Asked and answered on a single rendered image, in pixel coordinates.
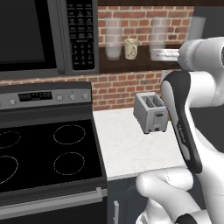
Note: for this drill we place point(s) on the dark grey base cabinet door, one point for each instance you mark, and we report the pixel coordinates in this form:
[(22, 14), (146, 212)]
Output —
[(127, 201)]

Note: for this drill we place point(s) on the clear drinking glass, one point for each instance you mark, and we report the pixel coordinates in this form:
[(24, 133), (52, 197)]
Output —
[(113, 40), (159, 33)]

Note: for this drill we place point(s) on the white wall socket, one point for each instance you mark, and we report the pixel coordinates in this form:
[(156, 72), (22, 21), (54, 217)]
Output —
[(165, 73)]

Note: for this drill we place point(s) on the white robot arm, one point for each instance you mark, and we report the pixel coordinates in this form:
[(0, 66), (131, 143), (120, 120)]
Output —
[(210, 87)]

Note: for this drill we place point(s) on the black microwave door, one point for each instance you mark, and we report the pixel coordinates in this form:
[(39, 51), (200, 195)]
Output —
[(26, 32)]

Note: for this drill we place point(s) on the silver toaster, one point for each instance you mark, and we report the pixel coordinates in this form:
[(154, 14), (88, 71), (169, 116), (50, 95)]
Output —
[(150, 113)]

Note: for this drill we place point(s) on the black and grey stove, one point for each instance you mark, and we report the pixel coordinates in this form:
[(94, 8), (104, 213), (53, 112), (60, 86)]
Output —
[(43, 151)]

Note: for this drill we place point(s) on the dark grey tall cabinet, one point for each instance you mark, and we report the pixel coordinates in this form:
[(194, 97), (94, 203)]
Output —
[(214, 20)]

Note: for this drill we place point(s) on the black microwave oven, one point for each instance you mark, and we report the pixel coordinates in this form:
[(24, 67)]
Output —
[(81, 35)]

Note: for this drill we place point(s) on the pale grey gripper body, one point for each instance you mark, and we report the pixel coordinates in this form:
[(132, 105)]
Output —
[(164, 55)]

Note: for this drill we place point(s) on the cream patterned mug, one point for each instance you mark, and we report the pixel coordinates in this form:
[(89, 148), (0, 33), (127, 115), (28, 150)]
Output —
[(131, 49)]

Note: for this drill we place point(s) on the grey stove knob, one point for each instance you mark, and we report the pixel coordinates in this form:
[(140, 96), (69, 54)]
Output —
[(59, 98), (12, 102), (85, 95), (72, 96)]

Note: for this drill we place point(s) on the dark wooden shelf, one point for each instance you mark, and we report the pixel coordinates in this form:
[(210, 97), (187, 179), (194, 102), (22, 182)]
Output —
[(131, 65)]

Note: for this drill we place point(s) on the dark wooden upper board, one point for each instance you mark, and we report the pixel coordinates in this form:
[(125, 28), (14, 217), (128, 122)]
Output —
[(160, 2)]

